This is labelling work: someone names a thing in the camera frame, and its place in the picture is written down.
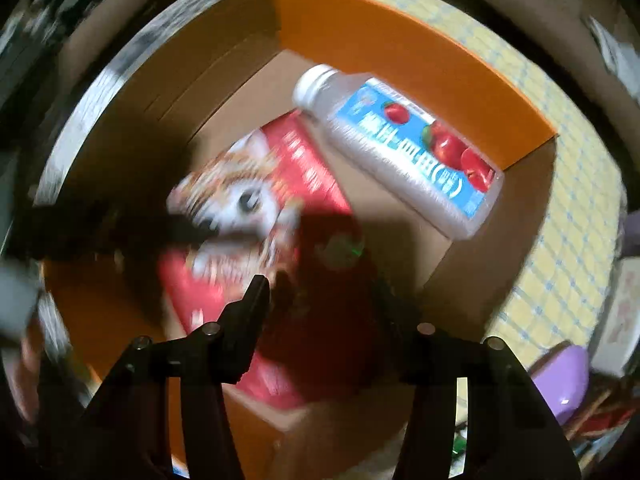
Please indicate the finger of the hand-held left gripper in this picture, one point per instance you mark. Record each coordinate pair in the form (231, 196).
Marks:
(215, 230)

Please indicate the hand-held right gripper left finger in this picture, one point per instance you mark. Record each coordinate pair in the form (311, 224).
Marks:
(249, 320)

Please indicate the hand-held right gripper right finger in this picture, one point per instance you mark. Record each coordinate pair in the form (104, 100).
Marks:
(425, 355)

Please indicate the red tiger print packet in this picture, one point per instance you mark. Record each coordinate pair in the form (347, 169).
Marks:
(305, 160)

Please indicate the orange cardboard box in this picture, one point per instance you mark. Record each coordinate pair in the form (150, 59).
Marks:
(400, 60)

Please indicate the white bottle with apple label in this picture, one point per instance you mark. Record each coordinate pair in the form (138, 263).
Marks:
(400, 160)

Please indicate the yellow checkered tablecloth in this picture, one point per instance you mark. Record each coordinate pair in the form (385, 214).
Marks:
(575, 185)

